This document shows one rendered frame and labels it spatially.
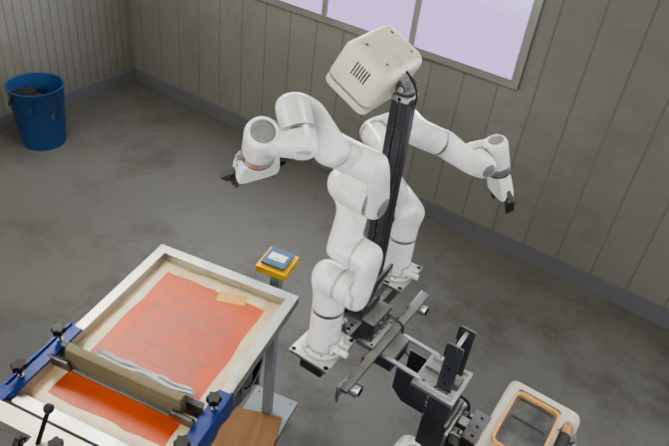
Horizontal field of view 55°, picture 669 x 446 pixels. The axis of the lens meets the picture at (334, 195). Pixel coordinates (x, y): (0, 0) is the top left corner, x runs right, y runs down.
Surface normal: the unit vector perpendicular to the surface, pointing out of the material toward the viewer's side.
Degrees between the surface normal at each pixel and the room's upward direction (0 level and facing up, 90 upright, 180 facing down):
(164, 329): 0
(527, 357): 0
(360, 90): 90
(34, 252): 0
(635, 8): 90
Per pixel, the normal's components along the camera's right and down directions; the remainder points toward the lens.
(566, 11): -0.56, 0.43
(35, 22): 0.82, 0.40
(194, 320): 0.11, -0.81
